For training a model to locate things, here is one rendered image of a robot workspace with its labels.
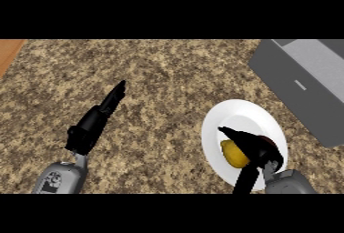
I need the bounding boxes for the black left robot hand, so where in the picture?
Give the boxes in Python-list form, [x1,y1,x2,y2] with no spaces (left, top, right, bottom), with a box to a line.
[64,79,126,157]

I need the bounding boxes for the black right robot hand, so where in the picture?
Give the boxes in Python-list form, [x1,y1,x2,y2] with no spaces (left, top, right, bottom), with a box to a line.
[217,126,284,195]

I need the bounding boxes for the yellow lemon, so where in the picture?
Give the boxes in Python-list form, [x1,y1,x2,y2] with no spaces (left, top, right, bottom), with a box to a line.
[218,138,250,169]

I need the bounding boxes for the white plate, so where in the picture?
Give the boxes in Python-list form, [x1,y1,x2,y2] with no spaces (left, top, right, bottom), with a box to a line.
[200,98,289,192]

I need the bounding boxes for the grey box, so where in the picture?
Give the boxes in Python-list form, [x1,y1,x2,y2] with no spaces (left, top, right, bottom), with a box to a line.
[246,38,344,148]

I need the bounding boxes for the brown wooden panel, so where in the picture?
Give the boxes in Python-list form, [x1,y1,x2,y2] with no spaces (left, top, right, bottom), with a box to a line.
[0,38,28,78]

